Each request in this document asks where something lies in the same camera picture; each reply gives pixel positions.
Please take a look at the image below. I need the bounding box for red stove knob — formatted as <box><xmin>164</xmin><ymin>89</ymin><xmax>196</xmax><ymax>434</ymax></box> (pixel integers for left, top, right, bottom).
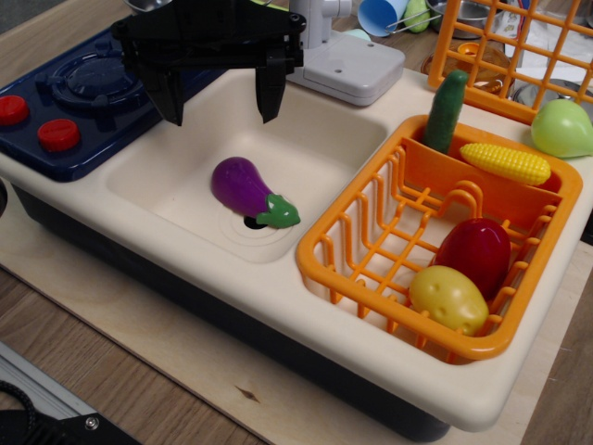
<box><xmin>37</xmin><ymin>119</ymin><xmax>81</xmax><ymax>152</ymax></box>
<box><xmin>0</xmin><ymin>95</ymin><xmax>30</xmax><ymax>126</ymax></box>

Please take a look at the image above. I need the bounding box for silver metal bowl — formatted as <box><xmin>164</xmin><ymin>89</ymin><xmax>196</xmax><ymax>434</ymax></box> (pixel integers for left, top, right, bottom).
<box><xmin>511</xmin><ymin>79</ymin><xmax>581</xmax><ymax>108</ymax></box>

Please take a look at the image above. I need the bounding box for red stove knob left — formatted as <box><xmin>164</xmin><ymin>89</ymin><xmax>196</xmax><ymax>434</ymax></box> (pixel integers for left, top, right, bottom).
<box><xmin>0</xmin><ymin>95</ymin><xmax>30</xmax><ymax>126</ymax></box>

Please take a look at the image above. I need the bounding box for orange plastic grid panel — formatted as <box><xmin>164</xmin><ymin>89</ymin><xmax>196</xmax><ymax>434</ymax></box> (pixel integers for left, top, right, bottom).
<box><xmin>428</xmin><ymin>1</ymin><xmax>592</xmax><ymax>123</ymax></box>

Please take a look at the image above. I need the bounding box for cream toy kitchen sink unit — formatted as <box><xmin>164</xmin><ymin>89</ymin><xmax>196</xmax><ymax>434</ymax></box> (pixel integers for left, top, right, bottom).
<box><xmin>1</xmin><ymin>70</ymin><xmax>592</xmax><ymax>431</ymax></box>

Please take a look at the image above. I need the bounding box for orange dish rack basket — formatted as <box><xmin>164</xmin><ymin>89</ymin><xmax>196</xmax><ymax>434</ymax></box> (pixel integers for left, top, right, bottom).
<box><xmin>296</xmin><ymin>115</ymin><xmax>583</xmax><ymax>363</ymax></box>

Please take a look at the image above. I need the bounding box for silver metal pot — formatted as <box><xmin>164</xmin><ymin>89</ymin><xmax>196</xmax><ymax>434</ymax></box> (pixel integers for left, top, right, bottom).
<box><xmin>426</xmin><ymin>0</ymin><xmax>492</xmax><ymax>40</ymax></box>

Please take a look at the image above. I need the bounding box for light wooden base board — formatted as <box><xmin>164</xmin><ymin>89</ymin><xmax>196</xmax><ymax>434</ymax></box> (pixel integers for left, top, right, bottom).
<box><xmin>0</xmin><ymin>0</ymin><xmax>593</xmax><ymax>445</ymax></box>

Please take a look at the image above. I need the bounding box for red stove knob right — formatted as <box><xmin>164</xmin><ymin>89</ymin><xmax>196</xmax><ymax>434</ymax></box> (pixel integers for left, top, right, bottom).
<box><xmin>37</xmin><ymin>119</ymin><xmax>81</xmax><ymax>152</ymax></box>

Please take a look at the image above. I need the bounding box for yellow toy potato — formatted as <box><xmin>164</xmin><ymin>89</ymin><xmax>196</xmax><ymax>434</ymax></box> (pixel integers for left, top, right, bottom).
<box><xmin>409</xmin><ymin>265</ymin><xmax>489</xmax><ymax>337</ymax></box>

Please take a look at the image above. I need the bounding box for yellow toy corn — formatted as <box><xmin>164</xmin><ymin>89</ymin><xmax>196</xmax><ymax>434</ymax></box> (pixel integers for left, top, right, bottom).
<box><xmin>460</xmin><ymin>143</ymin><xmax>551</xmax><ymax>185</ymax></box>

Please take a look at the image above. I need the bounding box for grey toy faucet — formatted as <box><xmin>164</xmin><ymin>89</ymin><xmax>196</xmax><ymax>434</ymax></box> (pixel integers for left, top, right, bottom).
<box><xmin>287</xmin><ymin>0</ymin><xmax>405</xmax><ymax>106</ymax></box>

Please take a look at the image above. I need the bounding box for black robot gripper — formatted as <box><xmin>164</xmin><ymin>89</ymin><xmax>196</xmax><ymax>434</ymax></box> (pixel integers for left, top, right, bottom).
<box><xmin>111</xmin><ymin>1</ymin><xmax>307</xmax><ymax>126</ymax></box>

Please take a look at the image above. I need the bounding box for light green toy pear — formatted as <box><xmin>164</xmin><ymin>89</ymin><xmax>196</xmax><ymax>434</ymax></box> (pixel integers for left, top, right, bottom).
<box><xmin>531</xmin><ymin>99</ymin><xmax>592</xmax><ymax>159</ymax></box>

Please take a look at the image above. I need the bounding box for orange toy pan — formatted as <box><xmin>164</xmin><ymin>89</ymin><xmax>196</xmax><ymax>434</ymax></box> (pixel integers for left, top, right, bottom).
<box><xmin>443</xmin><ymin>42</ymin><xmax>511</xmax><ymax>95</ymax></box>

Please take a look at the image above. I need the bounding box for dark red toy vegetable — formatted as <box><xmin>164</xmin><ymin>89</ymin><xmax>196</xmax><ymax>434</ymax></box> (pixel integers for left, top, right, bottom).
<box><xmin>432</xmin><ymin>218</ymin><xmax>511</xmax><ymax>301</ymax></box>

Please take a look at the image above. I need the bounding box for dark blue toy stove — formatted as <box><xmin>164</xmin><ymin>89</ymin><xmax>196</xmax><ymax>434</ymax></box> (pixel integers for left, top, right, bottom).
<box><xmin>0</xmin><ymin>22</ymin><xmax>223</xmax><ymax>183</ymax></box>

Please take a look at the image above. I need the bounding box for light blue plastic cup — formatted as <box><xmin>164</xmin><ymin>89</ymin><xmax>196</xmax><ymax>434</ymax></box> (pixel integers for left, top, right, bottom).
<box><xmin>357</xmin><ymin>0</ymin><xmax>409</xmax><ymax>37</ymax></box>

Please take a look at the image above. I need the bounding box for green toy cucumber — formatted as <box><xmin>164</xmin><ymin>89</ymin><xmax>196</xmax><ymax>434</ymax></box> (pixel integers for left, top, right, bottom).
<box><xmin>422</xmin><ymin>70</ymin><xmax>469</xmax><ymax>154</ymax></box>

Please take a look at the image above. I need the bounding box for purple toy eggplant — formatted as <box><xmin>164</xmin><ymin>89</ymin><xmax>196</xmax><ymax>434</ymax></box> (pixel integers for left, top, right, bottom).
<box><xmin>210</xmin><ymin>157</ymin><xmax>301</xmax><ymax>228</ymax></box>

